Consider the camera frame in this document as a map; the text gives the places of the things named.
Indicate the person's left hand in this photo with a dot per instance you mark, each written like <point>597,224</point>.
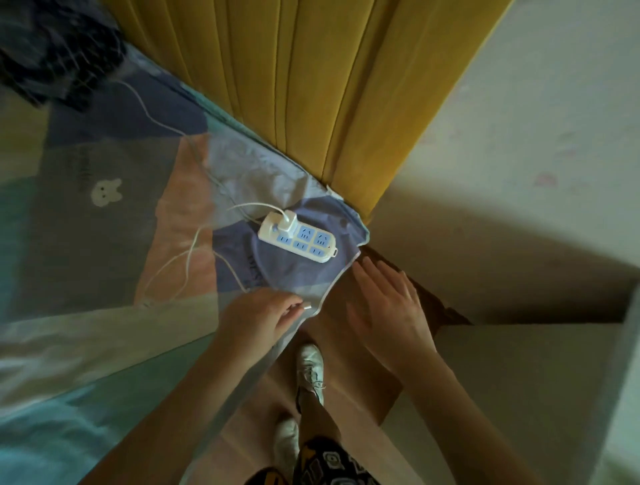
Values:
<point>255,320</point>

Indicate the person's right hand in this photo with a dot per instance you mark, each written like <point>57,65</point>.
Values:
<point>395,325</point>

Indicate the person's right middle finger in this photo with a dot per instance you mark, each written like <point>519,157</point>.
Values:
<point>389,282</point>

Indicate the person's right thumb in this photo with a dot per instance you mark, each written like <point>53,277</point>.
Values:
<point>357,322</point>

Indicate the person's left fingers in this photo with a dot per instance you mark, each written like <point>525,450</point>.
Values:
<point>291,307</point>

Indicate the person's right forearm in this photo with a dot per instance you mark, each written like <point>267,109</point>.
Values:
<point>465,424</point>

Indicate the person's left forearm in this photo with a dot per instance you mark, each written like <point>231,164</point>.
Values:
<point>185,424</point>

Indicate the white power strip blue sockets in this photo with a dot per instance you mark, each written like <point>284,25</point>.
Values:
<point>305,241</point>

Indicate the white lace-up shoe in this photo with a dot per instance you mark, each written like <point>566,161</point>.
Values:
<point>311,372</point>
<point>286,444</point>

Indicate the white charger plug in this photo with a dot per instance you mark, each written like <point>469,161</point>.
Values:
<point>287,220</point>

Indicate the person's leg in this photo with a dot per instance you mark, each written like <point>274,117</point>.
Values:
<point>317,419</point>

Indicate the black yellow printed shorts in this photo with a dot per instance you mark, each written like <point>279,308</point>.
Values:
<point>325,464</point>

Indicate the patchwork bed sheet rabbit print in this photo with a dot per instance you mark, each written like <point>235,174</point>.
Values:
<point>100,240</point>

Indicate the yellow padded headboard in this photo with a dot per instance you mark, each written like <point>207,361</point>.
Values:
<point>320,90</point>

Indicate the dark clothing pile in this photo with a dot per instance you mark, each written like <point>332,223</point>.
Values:
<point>55,50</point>

